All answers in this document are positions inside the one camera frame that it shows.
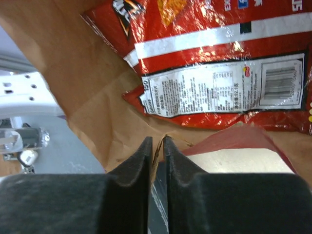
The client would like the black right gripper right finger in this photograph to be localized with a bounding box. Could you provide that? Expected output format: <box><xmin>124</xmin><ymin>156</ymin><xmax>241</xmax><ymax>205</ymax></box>
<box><xmin>163</xmin><ymin>137</ymin><xmax>312</xmax><ymax>234</ymax></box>

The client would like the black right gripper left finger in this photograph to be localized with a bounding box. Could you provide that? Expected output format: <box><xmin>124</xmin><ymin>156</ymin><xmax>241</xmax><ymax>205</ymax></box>
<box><xmin>0</xmin><ymin>137</ymin><xmax>153</xmax><ymax>234</ymax></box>

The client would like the red paper bag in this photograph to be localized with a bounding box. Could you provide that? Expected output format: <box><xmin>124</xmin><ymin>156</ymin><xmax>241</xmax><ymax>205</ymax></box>
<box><xmin>0</xmin><ymin>0</ymin><xmax>312</xmax><ymax>182</ymax></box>

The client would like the red chips bag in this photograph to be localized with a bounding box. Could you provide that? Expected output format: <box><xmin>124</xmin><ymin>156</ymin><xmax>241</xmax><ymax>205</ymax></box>
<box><xmin>81</xmin><ymin>0</ymin><xmax>312</xmax><ymax>134</ymax></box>

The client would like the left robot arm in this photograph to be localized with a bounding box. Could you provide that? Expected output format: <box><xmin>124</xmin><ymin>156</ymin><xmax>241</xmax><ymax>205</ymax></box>
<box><xmin>0</xmin><ymin>72</ymin><xmax>64</xmax><ymax>118</ymax></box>

